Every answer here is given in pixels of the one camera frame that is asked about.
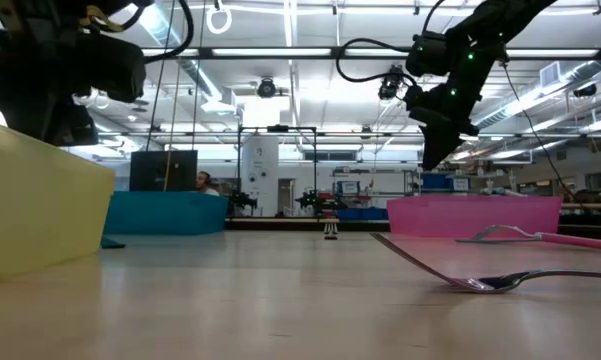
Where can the yellow plastic bin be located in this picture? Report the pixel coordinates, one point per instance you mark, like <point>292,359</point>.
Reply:
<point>35,215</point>

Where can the white pillar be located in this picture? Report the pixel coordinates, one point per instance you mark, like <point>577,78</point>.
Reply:
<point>260,165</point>

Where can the black ceiling camera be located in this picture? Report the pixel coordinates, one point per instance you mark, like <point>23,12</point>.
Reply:
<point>387,87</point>

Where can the overhead beam with light strips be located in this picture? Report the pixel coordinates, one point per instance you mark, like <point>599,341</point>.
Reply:
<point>205,52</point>

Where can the black round ceiling fixture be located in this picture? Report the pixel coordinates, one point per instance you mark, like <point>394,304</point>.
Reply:
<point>266,88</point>

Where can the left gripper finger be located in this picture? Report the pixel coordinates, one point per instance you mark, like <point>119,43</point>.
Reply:
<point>75,127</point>

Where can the person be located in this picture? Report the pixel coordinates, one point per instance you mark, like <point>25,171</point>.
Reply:
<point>205,182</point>

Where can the small black ceiling device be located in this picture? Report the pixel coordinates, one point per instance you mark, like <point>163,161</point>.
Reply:
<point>585,90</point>

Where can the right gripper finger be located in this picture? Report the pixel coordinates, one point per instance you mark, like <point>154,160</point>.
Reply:
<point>437,147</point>

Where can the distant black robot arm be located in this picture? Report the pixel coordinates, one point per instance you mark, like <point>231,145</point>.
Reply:
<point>312,200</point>
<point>240,201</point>

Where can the black gantry frame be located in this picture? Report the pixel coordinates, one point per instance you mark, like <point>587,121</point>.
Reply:
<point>277,128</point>

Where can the blue storage bins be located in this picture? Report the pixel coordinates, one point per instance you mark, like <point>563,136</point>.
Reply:
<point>432,182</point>

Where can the pink-red plastic bin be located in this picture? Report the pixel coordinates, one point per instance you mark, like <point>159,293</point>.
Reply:
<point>470,215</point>

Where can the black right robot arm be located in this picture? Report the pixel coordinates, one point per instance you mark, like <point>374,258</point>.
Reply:
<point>510,15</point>

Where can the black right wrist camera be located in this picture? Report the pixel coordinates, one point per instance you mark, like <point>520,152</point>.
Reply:
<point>427,52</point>

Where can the black monitor panel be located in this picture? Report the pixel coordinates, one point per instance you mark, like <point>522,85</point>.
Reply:
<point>150,172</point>

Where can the blue plastic bin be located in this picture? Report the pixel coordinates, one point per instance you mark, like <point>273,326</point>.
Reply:
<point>170,212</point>

